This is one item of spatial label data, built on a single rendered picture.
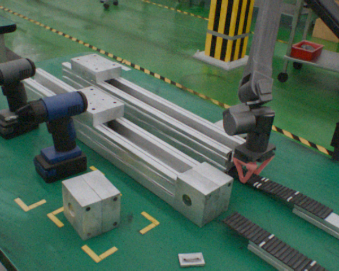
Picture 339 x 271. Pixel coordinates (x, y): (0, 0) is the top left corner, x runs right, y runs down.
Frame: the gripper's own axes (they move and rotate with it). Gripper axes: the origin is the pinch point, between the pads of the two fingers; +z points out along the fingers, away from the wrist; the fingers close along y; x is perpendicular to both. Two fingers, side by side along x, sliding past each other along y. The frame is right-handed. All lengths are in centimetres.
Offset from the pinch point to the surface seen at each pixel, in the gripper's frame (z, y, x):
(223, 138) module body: -5.3, -2.3, -11.9
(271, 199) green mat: 1.9, 1.6, 8.5
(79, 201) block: -7.3, 46.3, -11.2
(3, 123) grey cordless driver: -3, 40, -59
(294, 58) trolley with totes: 52, -265, -126
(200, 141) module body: -5.7, 5.0, -14.4
